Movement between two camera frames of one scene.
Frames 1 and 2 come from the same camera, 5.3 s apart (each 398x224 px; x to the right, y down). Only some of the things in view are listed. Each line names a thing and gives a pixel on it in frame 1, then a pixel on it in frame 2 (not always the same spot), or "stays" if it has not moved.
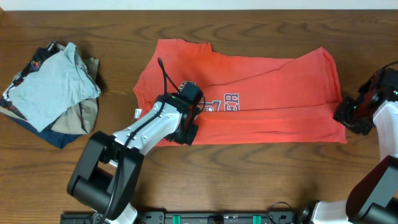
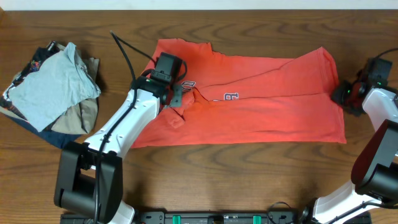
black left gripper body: x=188 y=136 → x=176 y=93
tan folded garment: x=81 y=118 stays
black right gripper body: x=353 y=116 → x=342 y=96
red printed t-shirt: x=292 y=100 stays
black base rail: x=196 y=217 stays
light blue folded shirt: x=61 y=80 stays
